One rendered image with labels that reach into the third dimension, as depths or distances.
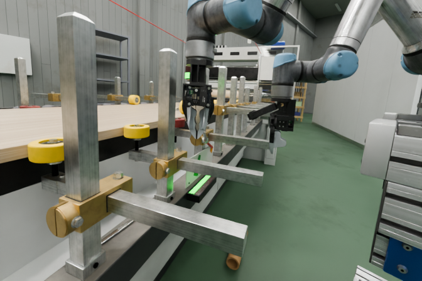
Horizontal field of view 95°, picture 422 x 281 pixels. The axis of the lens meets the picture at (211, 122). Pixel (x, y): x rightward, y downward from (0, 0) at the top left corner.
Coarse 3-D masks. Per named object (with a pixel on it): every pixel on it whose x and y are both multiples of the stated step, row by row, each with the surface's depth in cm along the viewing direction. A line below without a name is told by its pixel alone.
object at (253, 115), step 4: (272, 104) 70; (264, 108) 72; (268, 108) 71; (272, 108) 71; (276, 108) 70; (252, 112) 73; (256, 112) 73; (260, 112) 72; (264, 112) 72; (268, 112) 71; (248, 116) 74; (252, 116) 74; (256, 116) 73
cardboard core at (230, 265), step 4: (228, 256) 117; (232, 256) 115; (236, 256) 116; (228, 260) 117; (232, 260) 120; (236, 260) 114; (240, 260) 116; (228, 264) 116; (232, 264) 118; (236, 264) 117; (232, 268) 115; (236, 268) 114
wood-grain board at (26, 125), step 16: (0, 112) 79; (16, 112) 82; (32, 112) 84; (48, 112) 87; (112, 112) 101; (128, 112) 105; (144, 112) 109; (176, 112) 119; (0, 128) 52; (16, 128) 54; (32, 128) 55; (48, 128) 56; (112, 128) 61; (0, 144) 39; (16, 144) 39; (0, 160) 36
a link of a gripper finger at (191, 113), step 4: (188, 108) 54; (192, 108) 54; (188, 112) 54; (192, 112) 54; (196, 112) 54; (188, 116) 54; (192, 116) 54; (188, 120) 50; (192, 120) 54; (188, 124) 50; (192, 124) 54; (192, 128) 55; (192, 132) 55; (196, 132) 55; (196, 136) 55
